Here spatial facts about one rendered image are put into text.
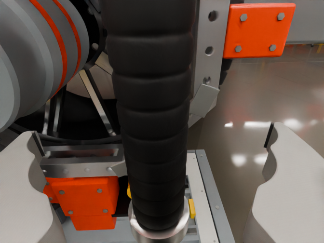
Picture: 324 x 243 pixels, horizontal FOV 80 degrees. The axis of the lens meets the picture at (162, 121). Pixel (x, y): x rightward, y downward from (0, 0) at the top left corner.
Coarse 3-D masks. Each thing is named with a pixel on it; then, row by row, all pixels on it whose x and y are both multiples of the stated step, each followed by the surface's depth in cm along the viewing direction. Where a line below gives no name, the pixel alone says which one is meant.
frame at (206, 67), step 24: (216, 0) 25; (216, 24) 26; (216, 48) 28; (192, 72) 34; (216, 72) 30; (192, 96) 32; (216, 96) 32; (192, 120) 34; (0, 144) 38; (120, 144) 44; (48, 168) 39; (72, 168) 40; (96, 168) 40; (120, 168) 40
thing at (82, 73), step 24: (72, 0) 37; (96, 0) 33; (96, 24) 39; (72, 96) 63; (96, 96) 43; (24, 120) 46; (48, 120) 46; (72, 120) 53; (96, 120) 54; (72, 144) 47; (96, 144) 47
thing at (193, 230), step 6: (186, 180) 95; (186, 186) 88; (186, 192) 86; (186, 198) 86; (192, 198) 84; (192, 204) 80; (192, 210) 78; (192, 216) 77; (192, 222) 77; (192, 228) 72; (186, 234) 70; (192, 234) 70; (198, 234) 71; (186, 240) 69; (192, 240) 69; (198, 240) 69
